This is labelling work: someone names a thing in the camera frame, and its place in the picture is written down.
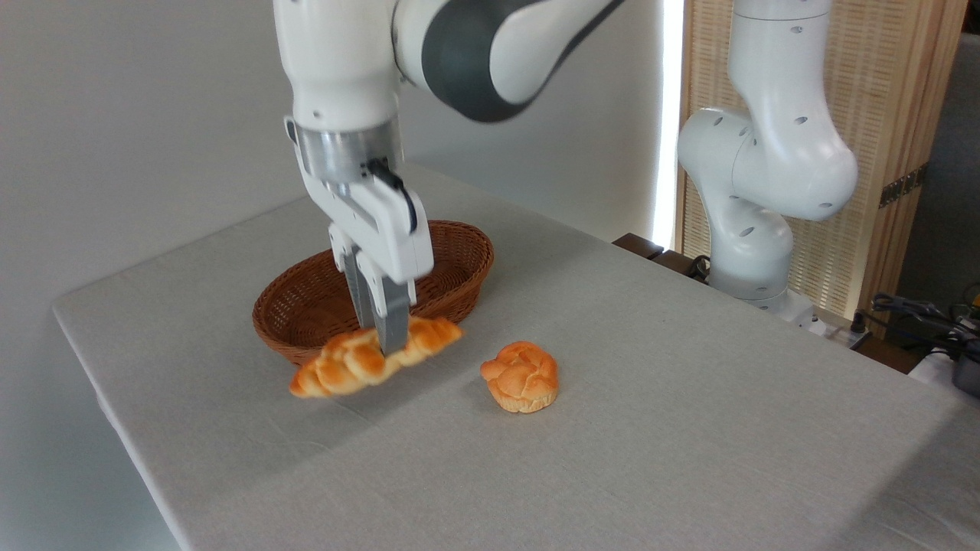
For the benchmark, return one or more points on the wooden slatted folding screen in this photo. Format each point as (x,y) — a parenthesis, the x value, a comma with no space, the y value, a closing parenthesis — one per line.
(888,84)

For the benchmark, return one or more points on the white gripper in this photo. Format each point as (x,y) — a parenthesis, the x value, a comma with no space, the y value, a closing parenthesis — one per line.
(390,237)

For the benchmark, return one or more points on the round knotted bread bun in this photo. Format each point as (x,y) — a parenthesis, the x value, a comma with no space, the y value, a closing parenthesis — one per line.
(522,379)

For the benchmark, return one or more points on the light grey tablecloth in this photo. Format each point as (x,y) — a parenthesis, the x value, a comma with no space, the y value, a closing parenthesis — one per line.
(689,459)

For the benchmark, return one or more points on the long braided bread loaf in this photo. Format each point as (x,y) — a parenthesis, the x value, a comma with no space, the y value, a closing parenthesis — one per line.
(348,363)

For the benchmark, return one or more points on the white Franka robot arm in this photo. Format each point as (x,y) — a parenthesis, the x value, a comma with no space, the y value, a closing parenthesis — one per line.
(337,61)

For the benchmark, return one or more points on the brown oval wicker basket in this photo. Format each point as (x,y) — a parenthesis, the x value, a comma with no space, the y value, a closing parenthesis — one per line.
(306,306)

